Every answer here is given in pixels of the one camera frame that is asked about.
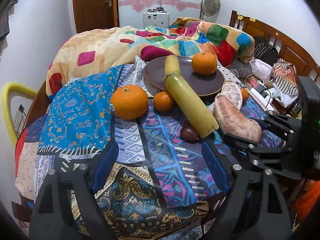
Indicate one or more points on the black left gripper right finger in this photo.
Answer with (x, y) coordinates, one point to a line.
(254, 207)

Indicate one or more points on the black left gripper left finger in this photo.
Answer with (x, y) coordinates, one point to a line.
(52, 216)

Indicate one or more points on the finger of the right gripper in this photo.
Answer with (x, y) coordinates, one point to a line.
(285, 127)
(279, 160)

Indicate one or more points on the long sugarcane piece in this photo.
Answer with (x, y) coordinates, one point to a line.
(194, 109)

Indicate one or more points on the large orange with sticker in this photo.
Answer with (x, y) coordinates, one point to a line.
(129, 102)

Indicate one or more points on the white power strip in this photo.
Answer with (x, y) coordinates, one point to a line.
(264, 101)

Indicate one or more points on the striped cloth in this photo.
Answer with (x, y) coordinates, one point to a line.
(285, 79)

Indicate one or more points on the tiny orange by pomelo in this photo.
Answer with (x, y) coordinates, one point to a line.
(245, 94)

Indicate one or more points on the pink white pouch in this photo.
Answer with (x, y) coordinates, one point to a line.
(261, 69)

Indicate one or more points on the blue patterned bed cloth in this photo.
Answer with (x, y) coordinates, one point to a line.
(159, 184)

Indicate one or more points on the wooden headboard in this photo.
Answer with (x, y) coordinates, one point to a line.
(287, 48)

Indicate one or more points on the black bag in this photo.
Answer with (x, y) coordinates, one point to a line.
(264, 51)

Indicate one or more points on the brown round plate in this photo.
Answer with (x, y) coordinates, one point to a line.
(202, 85)

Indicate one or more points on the yellow framed object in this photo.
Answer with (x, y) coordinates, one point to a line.
(6, 90)

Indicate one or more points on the orange on plate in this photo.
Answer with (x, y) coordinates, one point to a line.
(204, 64)

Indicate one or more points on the small mandarin orange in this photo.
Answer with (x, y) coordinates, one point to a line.
(163, 101)

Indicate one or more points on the short sugarcane piece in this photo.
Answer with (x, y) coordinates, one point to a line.
(171, 65)

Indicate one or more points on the colourful patchwork blanket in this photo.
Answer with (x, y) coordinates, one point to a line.
(96, 51)

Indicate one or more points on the standing electric fan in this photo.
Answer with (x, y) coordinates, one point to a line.
(209, 8)

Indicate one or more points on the white appliance box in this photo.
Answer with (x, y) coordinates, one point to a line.
(157, 17)

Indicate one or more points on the brown wooden door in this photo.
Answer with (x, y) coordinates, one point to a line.
(95, 14)

